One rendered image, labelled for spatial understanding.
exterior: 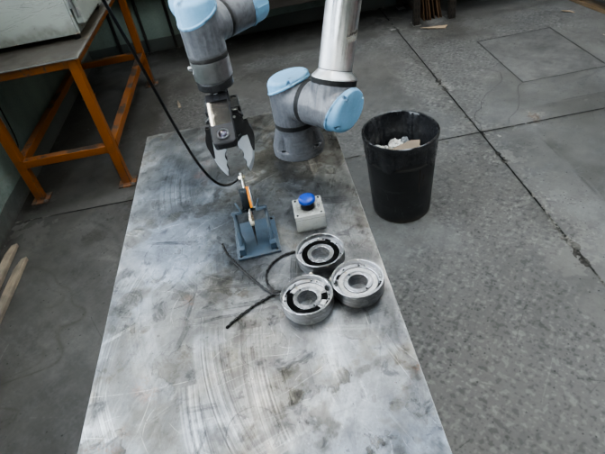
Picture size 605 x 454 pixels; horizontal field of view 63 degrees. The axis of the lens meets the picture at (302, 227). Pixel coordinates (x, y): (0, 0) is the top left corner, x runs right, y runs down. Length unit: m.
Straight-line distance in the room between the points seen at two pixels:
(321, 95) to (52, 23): 2.00
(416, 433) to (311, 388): 0.19
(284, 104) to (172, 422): 0.82
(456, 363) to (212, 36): 1.39
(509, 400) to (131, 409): 1.25
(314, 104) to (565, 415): 1.24
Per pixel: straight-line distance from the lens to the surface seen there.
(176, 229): 1.29
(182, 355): 1.02
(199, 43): 0.96
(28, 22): 3.06
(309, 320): 0.96
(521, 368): 1.92
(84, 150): 3.05
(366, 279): 1.02
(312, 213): 1.15
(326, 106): 1.26
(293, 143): 1.40
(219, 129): 0.97
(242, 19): 1.01
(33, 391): 2.27
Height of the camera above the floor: 1.57
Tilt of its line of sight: 40 degrees down
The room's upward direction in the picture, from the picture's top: 11 degrees counter-clockwise
